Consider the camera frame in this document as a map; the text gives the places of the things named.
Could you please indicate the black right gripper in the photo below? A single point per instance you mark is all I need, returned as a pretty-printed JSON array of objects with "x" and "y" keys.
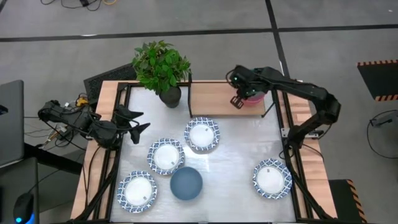
[{"x": 250, "y": 91}]

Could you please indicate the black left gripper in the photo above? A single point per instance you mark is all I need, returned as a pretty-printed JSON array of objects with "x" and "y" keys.
[{"x": 112, "y": 133}]

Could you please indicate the pink bowl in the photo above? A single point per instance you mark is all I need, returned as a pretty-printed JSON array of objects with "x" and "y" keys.
[{"x": 256, "y": 100}]

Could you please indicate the blue white patterned bowl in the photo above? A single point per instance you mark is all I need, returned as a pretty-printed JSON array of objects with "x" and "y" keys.
[
  {"x": 202, "y": 135},
  {"x": 166, "y": 156},
  {"x": 137, "y": 191},
  {"x": 270, "y": 179}
]

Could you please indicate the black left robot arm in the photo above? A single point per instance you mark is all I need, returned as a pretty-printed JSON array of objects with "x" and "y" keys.
[{"x": 77, "y": 119}]

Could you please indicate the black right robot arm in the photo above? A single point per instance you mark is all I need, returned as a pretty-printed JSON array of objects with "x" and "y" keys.
[{"x": 311, "y": 90}]

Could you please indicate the black mesh panel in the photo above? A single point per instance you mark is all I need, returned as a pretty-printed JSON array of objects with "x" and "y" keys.
[{"x": 102, "y": 82}]

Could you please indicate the yellow connector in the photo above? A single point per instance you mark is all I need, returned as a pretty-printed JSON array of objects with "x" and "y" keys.
[{"x": 81, "y": 101}]

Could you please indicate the green plant in black pot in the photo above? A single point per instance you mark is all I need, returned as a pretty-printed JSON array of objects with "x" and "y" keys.
[{"x": 160, "y": 67}]

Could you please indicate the grey laptop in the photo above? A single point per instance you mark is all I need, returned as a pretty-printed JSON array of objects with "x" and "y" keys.
[{"x": 11, "y": 124}]

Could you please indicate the dark grey desk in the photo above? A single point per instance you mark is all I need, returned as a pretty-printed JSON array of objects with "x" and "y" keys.
[{"x": 9, "y": 177}]

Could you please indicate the black computer mouse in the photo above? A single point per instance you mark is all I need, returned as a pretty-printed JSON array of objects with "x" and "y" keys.
[{"x": 23, "y": 207}]

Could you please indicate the black hazard-striped floor mat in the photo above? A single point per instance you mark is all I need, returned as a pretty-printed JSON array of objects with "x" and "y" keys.
[
  {"x": 377, "y": 79},
  {"x": 342, "y": 202}
]

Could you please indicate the wooden shelf with black frame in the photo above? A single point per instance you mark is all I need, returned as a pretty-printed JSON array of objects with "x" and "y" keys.
[{"x": 211, "y": 99}]

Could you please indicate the black metal table frame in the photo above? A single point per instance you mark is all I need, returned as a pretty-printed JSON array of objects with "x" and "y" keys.
[{"x": 125, "y": 93}]

